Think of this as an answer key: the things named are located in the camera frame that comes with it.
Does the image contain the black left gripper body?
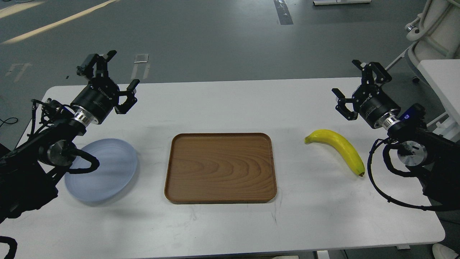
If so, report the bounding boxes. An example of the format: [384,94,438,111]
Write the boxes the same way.
[70,77,119,124]

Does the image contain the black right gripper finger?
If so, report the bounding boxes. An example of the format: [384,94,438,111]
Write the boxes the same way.
[352,59,392,87]
[332,88,358,120]

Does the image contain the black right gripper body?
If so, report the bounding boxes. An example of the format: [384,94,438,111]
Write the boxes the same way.
[352,85,401,128]

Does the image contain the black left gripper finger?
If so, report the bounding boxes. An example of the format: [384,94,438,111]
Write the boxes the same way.
[115,79,140,114]
[76,50,117,87]

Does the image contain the light blue round plate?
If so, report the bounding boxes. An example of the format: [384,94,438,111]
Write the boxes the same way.
[64,139,138,203]

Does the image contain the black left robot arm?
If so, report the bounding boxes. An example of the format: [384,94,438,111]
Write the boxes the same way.
[0,50,140,222]

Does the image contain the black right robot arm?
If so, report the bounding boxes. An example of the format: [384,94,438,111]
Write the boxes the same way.
[332,59,459,212]

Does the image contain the yellow banana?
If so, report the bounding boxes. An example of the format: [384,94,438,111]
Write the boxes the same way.
[304,128,366,177]

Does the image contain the white side table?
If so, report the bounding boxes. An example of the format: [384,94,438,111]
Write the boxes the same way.
[417,59,460,142]

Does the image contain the white machine base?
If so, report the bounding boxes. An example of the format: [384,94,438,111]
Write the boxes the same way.
[386,0,460,84]

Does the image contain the brown wooden tray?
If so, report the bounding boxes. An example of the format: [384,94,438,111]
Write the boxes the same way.
[164,132,277,204]

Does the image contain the white shoe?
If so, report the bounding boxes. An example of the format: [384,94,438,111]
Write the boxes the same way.
[432,243,460,259]

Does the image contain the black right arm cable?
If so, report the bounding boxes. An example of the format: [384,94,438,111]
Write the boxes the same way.
[367,138,460,212]

